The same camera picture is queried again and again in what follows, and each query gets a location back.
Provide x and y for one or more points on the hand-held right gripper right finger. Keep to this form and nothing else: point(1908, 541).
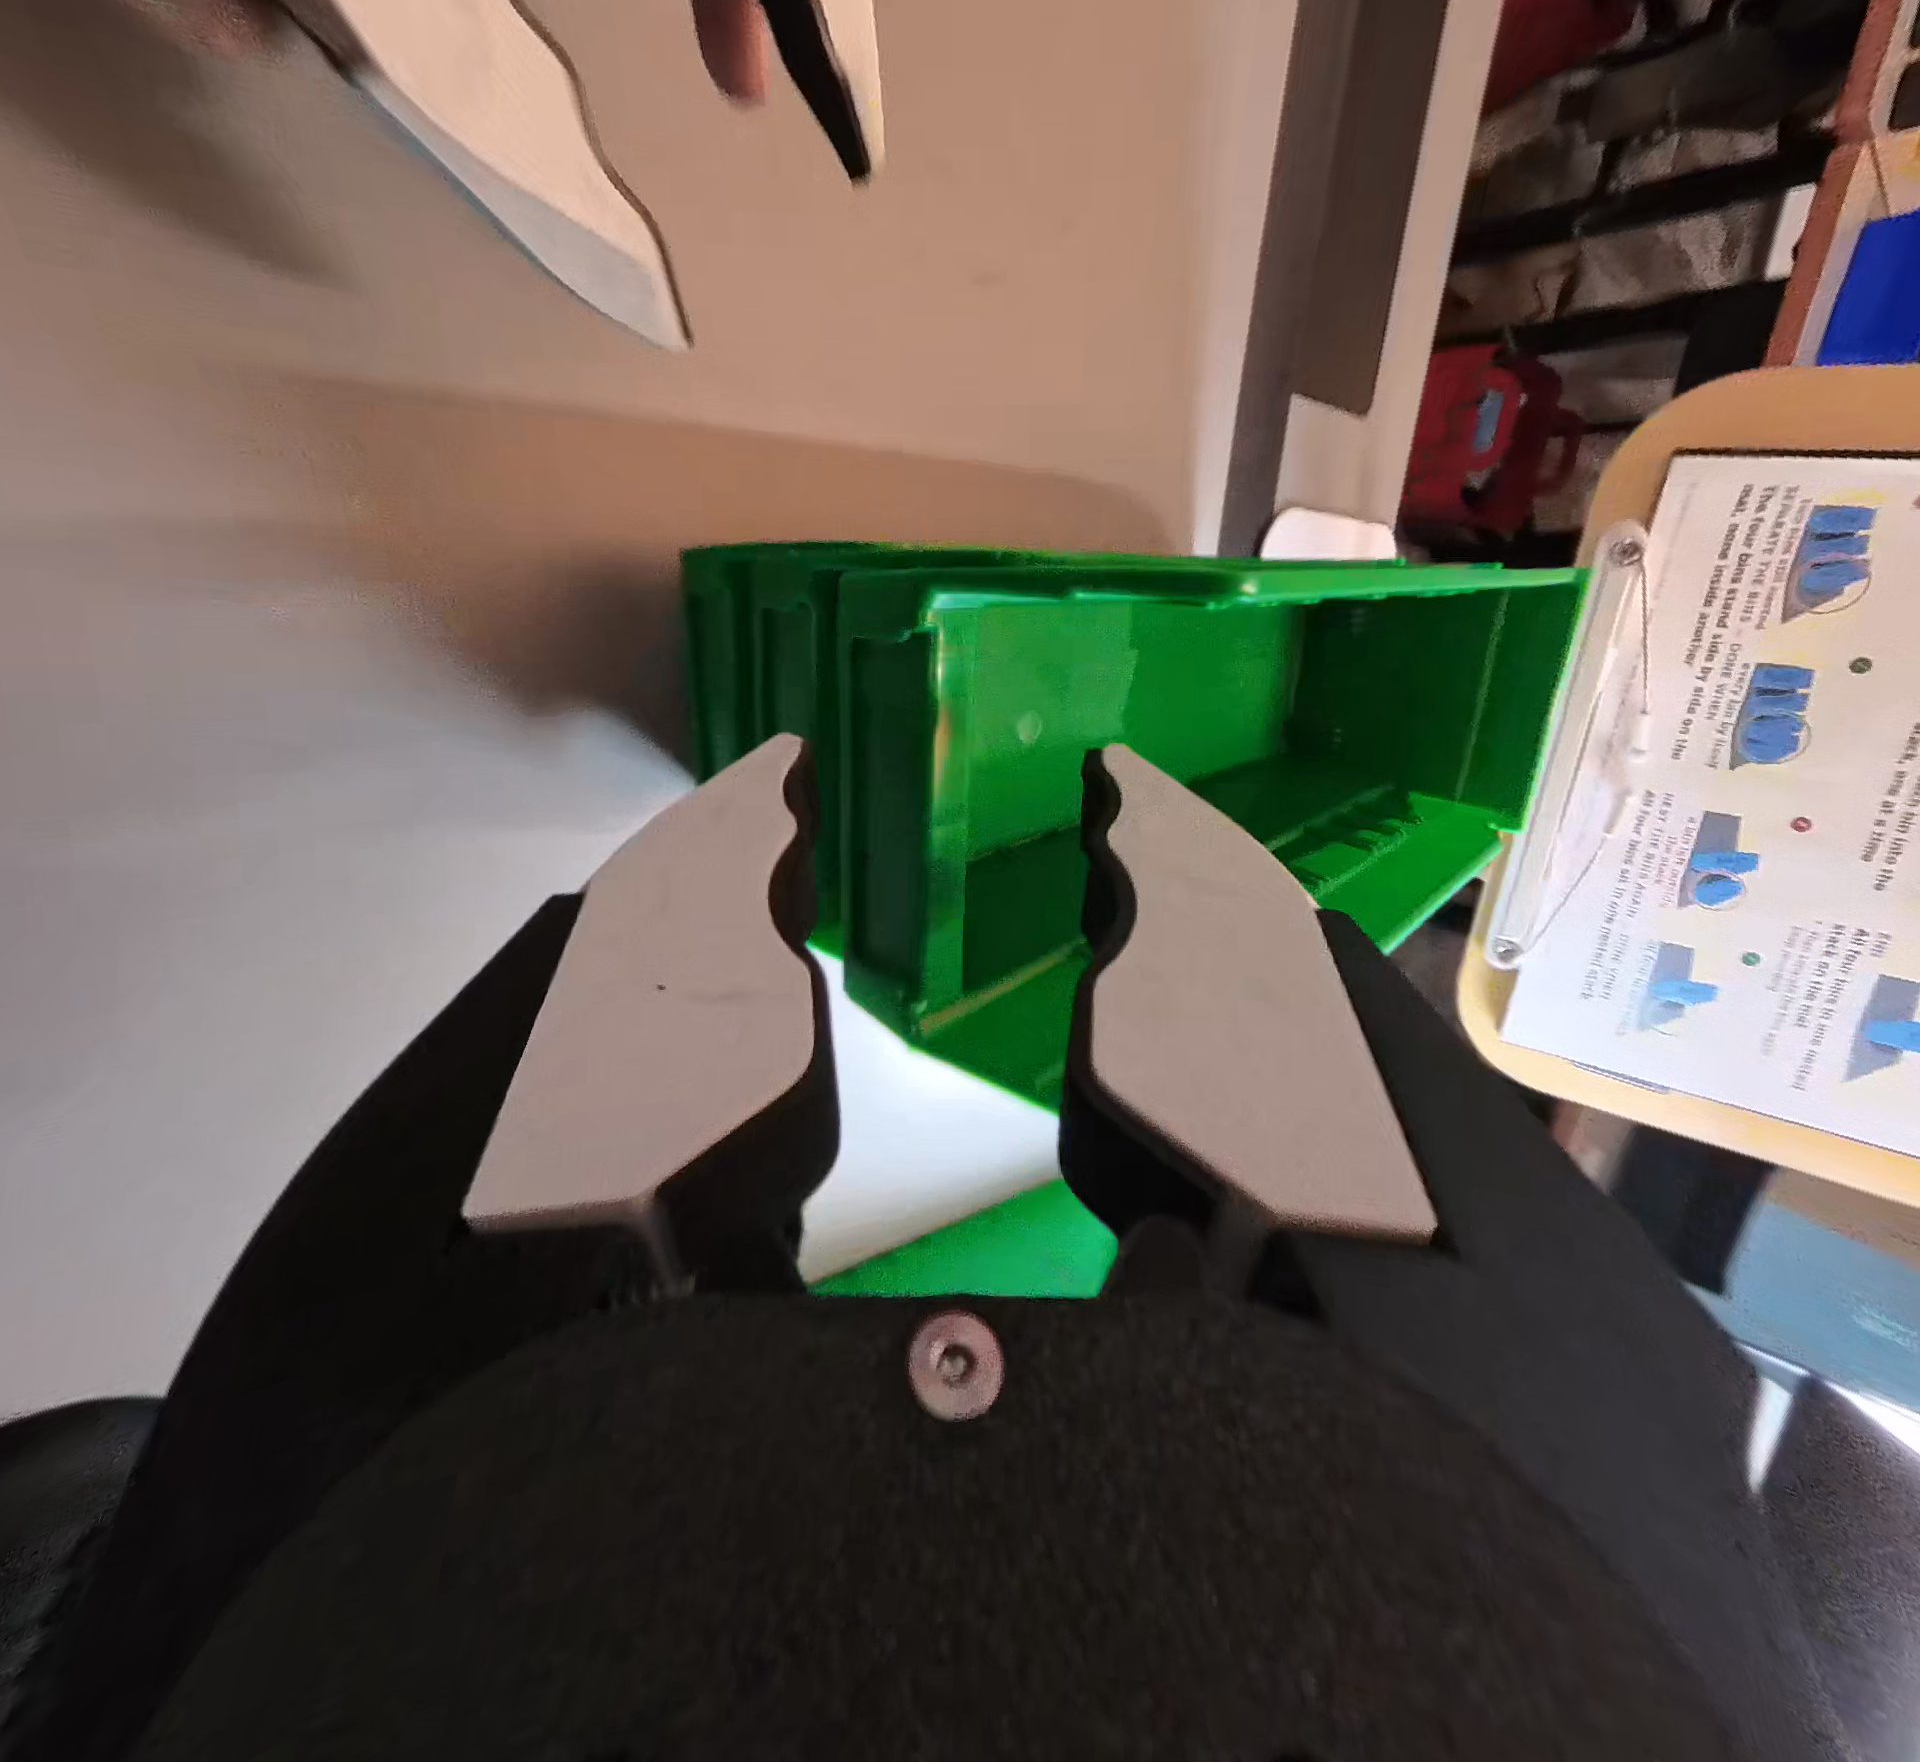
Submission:
point(1245, 1042)

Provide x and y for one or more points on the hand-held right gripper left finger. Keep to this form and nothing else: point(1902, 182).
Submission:
point(659, 1013)

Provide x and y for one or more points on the grey desk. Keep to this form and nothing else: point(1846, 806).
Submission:
point(225, 816)

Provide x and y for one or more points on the person's left hand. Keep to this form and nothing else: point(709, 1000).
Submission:
point(734, 36)

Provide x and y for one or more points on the printed instruction sheet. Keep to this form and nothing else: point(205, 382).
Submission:
point(1769, 742)

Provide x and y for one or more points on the instruction sheet on board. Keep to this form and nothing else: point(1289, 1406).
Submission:
point(1649, 411)

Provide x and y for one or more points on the blue box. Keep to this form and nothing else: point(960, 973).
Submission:
point(1875, 293)

